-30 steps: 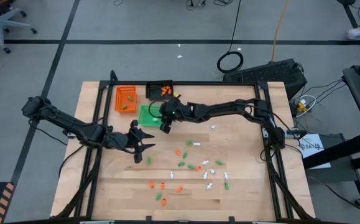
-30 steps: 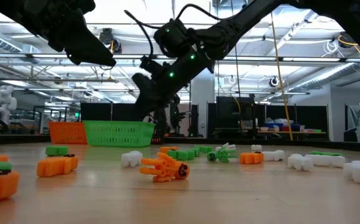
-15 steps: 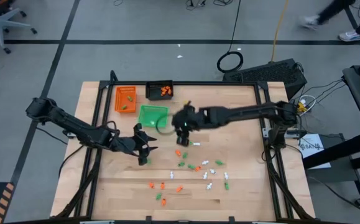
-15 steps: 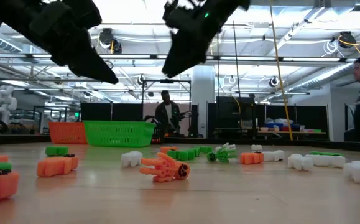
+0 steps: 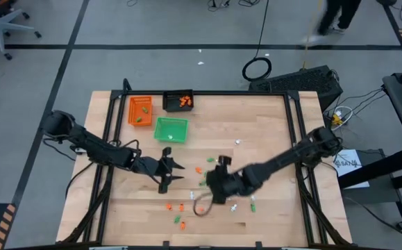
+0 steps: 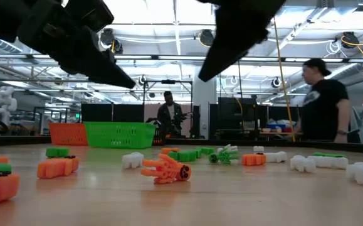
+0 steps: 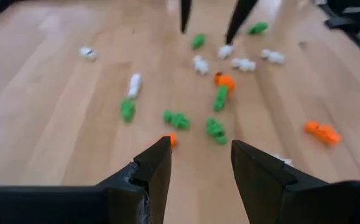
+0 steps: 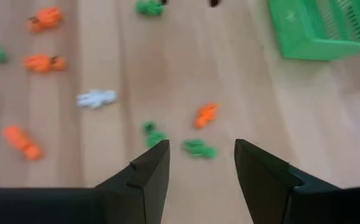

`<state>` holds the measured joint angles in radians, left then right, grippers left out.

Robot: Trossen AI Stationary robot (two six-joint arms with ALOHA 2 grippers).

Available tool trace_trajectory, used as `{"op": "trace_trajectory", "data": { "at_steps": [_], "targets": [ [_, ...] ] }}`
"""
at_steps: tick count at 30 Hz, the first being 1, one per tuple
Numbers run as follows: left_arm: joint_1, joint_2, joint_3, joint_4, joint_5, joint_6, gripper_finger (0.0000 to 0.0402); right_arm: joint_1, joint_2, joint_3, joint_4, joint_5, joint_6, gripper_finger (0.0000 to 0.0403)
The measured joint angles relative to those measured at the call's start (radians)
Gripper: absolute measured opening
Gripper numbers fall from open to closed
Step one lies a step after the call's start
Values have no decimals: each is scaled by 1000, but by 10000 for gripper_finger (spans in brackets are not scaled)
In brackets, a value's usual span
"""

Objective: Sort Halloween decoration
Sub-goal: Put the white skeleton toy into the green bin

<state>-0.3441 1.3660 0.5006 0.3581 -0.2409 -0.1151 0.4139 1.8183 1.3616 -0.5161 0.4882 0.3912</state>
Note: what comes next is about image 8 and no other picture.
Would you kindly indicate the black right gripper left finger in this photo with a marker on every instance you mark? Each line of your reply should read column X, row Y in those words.
column 156, row 180

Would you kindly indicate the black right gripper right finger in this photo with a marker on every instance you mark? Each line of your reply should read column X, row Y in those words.
column 260, row 180

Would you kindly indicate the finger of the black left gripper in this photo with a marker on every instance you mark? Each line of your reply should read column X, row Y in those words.
column 163, row 2
column 214, row 2

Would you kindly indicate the orange foam Halloween toy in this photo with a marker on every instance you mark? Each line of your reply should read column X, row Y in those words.
column 46, row 18
column 206, row 115
column 22, row 143
column 43, row 63

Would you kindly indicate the white foam Halloween toy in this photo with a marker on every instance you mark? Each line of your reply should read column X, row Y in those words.
column 97, row 98

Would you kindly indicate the green plastic basket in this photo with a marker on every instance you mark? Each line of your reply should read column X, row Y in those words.
column 301, row 37

